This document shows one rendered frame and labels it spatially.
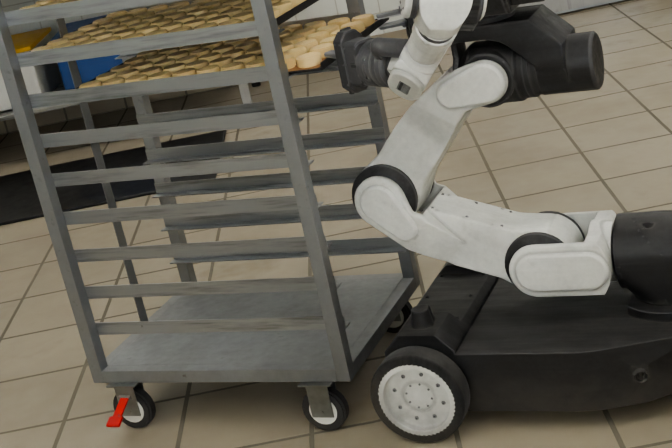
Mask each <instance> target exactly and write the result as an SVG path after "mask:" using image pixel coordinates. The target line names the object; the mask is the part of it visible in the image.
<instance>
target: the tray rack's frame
mask: <svg viewBox="0 0 672 448"><path fill-rule="evenodd" d="M0 70H1V73H2V77H3V80H4V84H5V87H6V90H7V94H8V97H9V100H10V104H11V107H12V110H13V114H14V117H15V120H16V124H17V127H18V130H19V134H20V137H21V140H22V144H23V147H24V150H25V154H26V157H27V160H28V164H29V167H30V171H31V174H32V177H33V181H34V184H35V187H36V191H37V194H38V197H39V201H40V204H41V207H42V211H43V214H44V217H45V221H46V224H47V227H48V231H49V234H50V237H51V241H52V244H53V247H54V251H55V254H56V257H57V261H58V264H59V268H60V271H61V274H62V278H63V281H64V284H65V288H66V291H67V294H68V298H69V301H70V304H71V308H72V311H73V314H74V318H75V321H76V324H77V328H78V331H79V334H80V338H81V341H82V344H83V348H84V351H85V355H86V358H87V361H88V365H89V368H90V371H91V375H92V378H93V381H94V383H109V384H108V385H107V386H106V388H114V390H115V393H116V397H117V400H118V403H119V400H120V399H119V395H131V398H132V399H129V401H128V403H127V405H126V408H125V410H124V413H123V415H122V416H141V413H140V410H139V406H138V403H137V399H136V396H135V393H134V389H133V388H135V387H139V388H141V389H143V390H144V387H143V383H172V382H300V383H299V384H298V387H305V388H306V392H307V396H308V401H309V405H310V409H311V413H312V417H321V418H334V414H333V409H332V405H331V401H330V397H329V392H328V388H327V387H330V386H331V387H333V388H335V389H336V386H335V382H337V381H338V379H337V375H336V371H335V366H334V362H333V358H332V353H331V349H330V345H329V340H328V336H327V332H326V330H286V331H244V332H202V333H160V334H131V335H130V336H129V337H128V338H127V339H126V340H124V341H123V342H122V343H121V344H120V345H119V346H118V347H117V348H116V349H115V350H114V351H113V352H111V353H110V354H109V355H108V356H107V357H106V358H105V354H104V351H103V347H102V344H101V341H100V337H99V334H98V330H97V327H96V324H95V320H94V317H93V313H92V310H91V307H90V303H89V300H88V296H87V293H86V290H85V286H84V283H83V279H82V276H81V273H80V269H79V266H78V262H77V259H76V256H75V252H74V249H73V245H72V242H71V238H70V235H69V232H68V228H67V225H66V221H65V218H64V215H63V211H62V208H61V204H60V201H59V198H58V194H57V191H56V187H55V184H54V181H53V177H52V174H51V170H50V167H49V164H48V160H47V157H46V153H45V150H44V147H43V143H42V140H41V136H40V133H39V130H38V126H37V123H36V119H35V116H34V112H33V109H32V106H31V102H30V99H29V95H28V92H27V89H26V85H25V82H24V78H23V75H22V72H21V68H20V65H19V61H18V58H17V55H16V51H15V48H14V44H13V41H12V38H11V34H10V31H9V27H8V24H7V21H6V17H5V14H4V10H3V7H2V3H1V0H0ZM334 277H335V281H336V283H340V282H341V285H340V286H339V287H338V289H337V295H338V299H339V304H340V308H341V313H342V315H343V317H344V321H345V322H350V324H349V325H348V327H347V328H346V329H345V330H346V335H347V339H348V344H349V348H350V353H351V357H352V361H353V366H354V370H355V374H356V373H357V372H358V371H359V369H360V368H361V366H362V365H363V363H364V362H365V361H366V359H367V358H368V356H369V355H370V354H371V352H372V351H373V349H374V348H375V347H376V345H377V344H378V342H379V341H380V339H381V338H382V337H383V335H384V334H385V332H386V331H387V330H388V328H389V327H390V325H391V324H392V322H393V321H401V317H400V311H401V310H402V308H403V307H404V306H405V304H406V303H407V301H408V300H409V298H410V297H411V296H412V294H413V293H414V291H415V290H416V284H415V279H414V278H403V275H402V273H391V274H368V275H344V276H334ZM134 301H135V304H136V308H137V311H138V315H139V319H140V321H164V320H199V319H234V318H269V317H304V316H323V314H322V310H321V306H320V301H319V297H318V293H317V290H313V291H287V292H260V293H234V294H208V295H181V296H172V297H171V298H170V299H169V300H168V301H167V302H166V303H165V304H164V305H162V306H161V307H160V308H159V309H158V310H157V311H156V312H155V313H154V314H153V315H152V316H150V317H149V318H148V317H147V314H146V310H145V306H144V303H143V299H142V297H134Z"/></svg>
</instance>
